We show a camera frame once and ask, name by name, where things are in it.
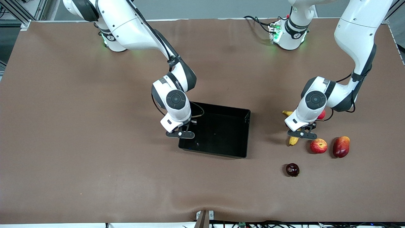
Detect yellow banana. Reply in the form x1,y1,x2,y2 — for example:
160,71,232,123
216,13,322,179
282,110,300,146

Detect red yellow apple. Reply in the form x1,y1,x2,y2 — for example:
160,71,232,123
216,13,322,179
309,138,328,155

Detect black plastic tray box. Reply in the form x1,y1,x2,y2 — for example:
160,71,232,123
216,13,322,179
178,101,251,159

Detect red orange mango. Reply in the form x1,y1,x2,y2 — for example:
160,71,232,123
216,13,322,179
332,136,351,158

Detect dark purple plum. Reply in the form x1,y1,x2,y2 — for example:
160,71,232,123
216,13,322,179
286,163,300,177

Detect brown table mat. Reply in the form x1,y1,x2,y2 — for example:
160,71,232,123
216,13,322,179
0,17,405,224

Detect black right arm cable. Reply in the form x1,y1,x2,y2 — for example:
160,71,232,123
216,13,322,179
127,0,205,120

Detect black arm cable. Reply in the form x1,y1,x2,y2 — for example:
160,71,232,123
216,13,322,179
318,73,357,123
127,0,205,120

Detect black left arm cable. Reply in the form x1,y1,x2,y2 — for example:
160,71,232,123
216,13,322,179
318,73,357,123

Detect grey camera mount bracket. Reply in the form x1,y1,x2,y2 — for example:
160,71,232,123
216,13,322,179
194,210,215,228

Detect black left base cables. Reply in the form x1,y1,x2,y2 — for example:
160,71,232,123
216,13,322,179
243,15,279,34

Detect aluminium frame profile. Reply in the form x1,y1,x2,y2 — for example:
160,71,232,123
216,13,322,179
383,0,405,25
0,0,48,31

